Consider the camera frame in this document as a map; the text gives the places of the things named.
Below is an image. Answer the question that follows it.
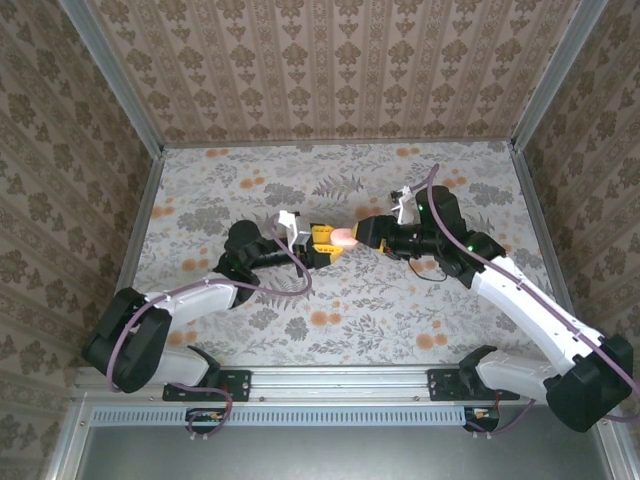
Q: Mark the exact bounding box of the aluminium side rail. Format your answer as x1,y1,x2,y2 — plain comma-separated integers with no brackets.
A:
509,142,592,364
94,147,166,369

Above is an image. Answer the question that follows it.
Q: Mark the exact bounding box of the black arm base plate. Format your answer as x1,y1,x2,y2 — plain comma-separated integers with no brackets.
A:
427,368,521,403
162,368,252,403

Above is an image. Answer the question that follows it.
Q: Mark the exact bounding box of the thin black cable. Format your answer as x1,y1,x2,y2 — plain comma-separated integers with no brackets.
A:
408,257,449,283

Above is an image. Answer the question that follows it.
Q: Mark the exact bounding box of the pink earbud charging case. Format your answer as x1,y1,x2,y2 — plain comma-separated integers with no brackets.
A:
330,227,359,250

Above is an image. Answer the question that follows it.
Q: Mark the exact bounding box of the aluminium frame bar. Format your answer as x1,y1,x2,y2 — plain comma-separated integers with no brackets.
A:
592,399,631,480
42,394,96,480

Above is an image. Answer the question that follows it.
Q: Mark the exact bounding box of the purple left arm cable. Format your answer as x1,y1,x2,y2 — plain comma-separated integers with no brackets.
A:
107,222,314,436

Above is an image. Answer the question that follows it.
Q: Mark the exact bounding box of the aluminium mounting rail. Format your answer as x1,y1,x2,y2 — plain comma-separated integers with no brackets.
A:
74,363,617,407

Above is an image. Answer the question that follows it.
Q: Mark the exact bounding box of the grey metal panel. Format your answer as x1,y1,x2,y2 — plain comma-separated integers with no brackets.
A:
74,404,616,480

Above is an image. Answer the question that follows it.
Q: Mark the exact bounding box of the aluminium corner post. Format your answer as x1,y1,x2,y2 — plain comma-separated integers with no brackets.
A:
58,0,166,157
512,0,609,151

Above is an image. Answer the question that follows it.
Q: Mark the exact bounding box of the slotted grey cable duct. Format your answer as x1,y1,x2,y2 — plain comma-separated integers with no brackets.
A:
91,405,467,428

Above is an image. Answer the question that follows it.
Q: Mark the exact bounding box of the black connector box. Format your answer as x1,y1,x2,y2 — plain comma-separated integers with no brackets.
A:
463,405,501,434
185,407,227,435

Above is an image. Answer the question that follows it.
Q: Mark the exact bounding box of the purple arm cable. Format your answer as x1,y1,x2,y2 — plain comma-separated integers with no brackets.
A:
409,163,640,436
107,222,314,436

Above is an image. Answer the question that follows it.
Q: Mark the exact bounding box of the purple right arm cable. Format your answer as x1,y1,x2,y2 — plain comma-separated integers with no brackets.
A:
409,163,640,436

